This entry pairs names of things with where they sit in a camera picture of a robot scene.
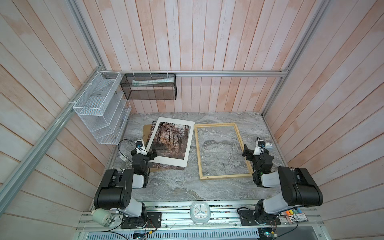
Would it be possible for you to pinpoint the small white square tag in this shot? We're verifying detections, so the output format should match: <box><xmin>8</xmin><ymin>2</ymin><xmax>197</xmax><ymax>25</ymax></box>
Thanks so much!
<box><xmin>119</xmin><ymin>155</ymin><xmax>127</xmax><ymax>162</ymax></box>

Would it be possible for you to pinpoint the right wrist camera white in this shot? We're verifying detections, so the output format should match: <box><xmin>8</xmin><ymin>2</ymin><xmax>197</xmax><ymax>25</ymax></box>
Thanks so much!
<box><xmin>253</xmin><ymin>138</ymin><xmax>266</xmax><ymax>156</ymax></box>

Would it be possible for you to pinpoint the white photo mat board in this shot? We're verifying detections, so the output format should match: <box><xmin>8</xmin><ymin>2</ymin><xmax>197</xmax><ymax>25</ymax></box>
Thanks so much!
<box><xmin>147</xmin><ymin>117</ymin><xmax>195</xmax><ymax>168</ymax></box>

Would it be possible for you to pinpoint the black wire mesh basket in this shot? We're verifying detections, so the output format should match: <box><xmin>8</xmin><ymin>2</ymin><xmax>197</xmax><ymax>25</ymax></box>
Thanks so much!
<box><xmin>120</xmin><ymin>73</ymin><xmax>178</xmax><ymax>101</ymax></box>

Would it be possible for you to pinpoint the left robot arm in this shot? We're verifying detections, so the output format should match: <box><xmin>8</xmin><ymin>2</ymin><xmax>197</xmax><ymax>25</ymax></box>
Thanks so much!
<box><xmin>92</xmin><ymin>148</ymin><xmax>158</xmax><ymax>228</ymax></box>

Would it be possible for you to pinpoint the paper in black basket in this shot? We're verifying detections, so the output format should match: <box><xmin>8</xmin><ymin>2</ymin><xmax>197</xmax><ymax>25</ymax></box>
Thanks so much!
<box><xmin>132</xmin><ymin>77</ymin><xmax>175</xmax><ymax>87</ymax></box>

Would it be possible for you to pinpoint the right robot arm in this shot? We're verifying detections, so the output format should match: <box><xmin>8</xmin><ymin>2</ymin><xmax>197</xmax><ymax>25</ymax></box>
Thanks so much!
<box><xmin>242</xmin><ymin>141</ymin><xmax>324</xmax><ymax>225</ymax></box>

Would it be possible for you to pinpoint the autumn forest photo print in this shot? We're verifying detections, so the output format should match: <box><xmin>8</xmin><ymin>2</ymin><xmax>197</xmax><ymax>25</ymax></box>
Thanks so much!
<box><xmin>153</xmin><ymin>134</ymin><xmax>185</xmax><ymax>171</ymax></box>

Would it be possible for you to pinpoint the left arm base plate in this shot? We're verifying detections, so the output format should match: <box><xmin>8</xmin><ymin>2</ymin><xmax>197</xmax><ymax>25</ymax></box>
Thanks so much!
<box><xmin>121</xmin><ymin>212</ymin><xmax>162</xmax><ymax>229</ymax></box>

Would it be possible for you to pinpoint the small white grey device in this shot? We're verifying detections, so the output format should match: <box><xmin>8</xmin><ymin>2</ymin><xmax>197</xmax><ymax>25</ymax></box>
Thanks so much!
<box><xmin>265</xmin><ymin>143</ymin><xmax>273</xmax><ymax>151</ymax></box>

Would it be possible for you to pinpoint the white desk clock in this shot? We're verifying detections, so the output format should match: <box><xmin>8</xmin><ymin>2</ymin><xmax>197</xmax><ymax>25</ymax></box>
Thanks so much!
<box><xmin>190</xmin><ymin>201</ymin><xmax>211</xmax><ymax>224</ymax></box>

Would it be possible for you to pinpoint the light wooden picture frame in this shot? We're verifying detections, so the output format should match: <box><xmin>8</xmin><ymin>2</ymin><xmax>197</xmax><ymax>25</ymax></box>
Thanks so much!
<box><xmin>195</xmin><ymin>123</ymin><xmax>253</xmax><ymax>180</ymax></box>

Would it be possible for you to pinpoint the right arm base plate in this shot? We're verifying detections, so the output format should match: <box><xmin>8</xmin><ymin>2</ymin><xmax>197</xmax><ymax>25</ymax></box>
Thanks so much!
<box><xmin>238</xmin><ymin>209</ymin><xmax>281</xmax><ymax>226</ymax></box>

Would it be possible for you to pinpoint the pack of coloured highlighters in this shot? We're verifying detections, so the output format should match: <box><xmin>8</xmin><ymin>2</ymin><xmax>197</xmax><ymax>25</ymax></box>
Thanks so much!
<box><xmin>282</xmin><ymin>209</ymin><xmax>308</xmax><ymax>224</ymax></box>

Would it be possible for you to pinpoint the white wire mesh shelf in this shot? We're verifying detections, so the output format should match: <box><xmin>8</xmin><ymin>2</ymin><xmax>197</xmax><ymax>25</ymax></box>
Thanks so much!
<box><xmin>74</xmin><ymin>71</ymin><xmax>132</xmax><ymax>145</ymax></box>

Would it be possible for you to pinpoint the brown cardboard backing board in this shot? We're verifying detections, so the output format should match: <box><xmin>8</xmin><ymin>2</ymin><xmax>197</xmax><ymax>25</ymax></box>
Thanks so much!
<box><xmin>143</xmin><ymin>121</ymin><xmax>168</xmax><ymax>172</ymax></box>

